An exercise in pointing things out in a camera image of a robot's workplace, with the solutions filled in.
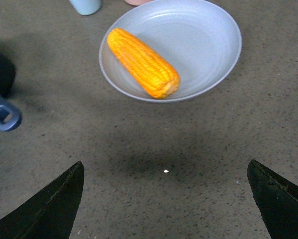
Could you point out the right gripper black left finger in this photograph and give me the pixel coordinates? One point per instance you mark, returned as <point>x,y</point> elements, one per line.
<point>50,213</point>

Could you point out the light blue cup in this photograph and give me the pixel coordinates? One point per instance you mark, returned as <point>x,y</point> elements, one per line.
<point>86,7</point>

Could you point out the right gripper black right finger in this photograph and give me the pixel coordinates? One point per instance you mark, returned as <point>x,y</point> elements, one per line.
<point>277,199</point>

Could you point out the grey round plate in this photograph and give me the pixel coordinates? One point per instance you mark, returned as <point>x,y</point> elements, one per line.
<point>198,38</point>

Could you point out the yellow corn cob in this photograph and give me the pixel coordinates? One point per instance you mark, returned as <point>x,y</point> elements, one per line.
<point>150,70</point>

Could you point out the pink bowl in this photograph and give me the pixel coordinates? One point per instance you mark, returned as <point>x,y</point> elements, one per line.
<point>136,2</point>

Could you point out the dark blue cooking pot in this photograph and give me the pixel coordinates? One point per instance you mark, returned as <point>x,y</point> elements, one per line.
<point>10,116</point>

